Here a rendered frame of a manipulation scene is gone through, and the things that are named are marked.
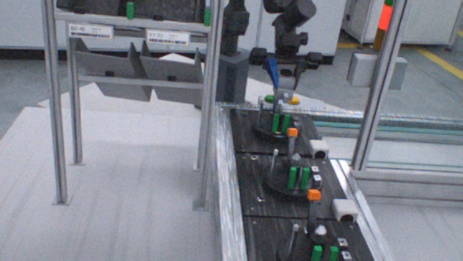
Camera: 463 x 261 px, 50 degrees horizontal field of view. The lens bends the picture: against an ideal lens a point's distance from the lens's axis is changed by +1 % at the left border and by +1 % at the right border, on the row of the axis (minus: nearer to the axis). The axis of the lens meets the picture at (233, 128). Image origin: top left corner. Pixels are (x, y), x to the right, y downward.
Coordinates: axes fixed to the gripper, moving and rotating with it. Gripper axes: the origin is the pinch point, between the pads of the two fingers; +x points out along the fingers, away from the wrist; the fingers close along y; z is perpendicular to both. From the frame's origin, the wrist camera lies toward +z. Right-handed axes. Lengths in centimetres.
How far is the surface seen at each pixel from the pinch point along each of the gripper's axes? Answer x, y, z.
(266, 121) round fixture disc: 8.7, -2.8, -11.2
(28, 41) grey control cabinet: -135, -154, -258
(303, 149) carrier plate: 17.5, 6.0, -5.7
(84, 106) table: -2, -58, -40
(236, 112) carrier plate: 4.0, -10.3, -18.4
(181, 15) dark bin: -0.1, -27.3, 25.0
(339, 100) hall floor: -99, 100, -247
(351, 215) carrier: 37.4, 10.6, 14.4
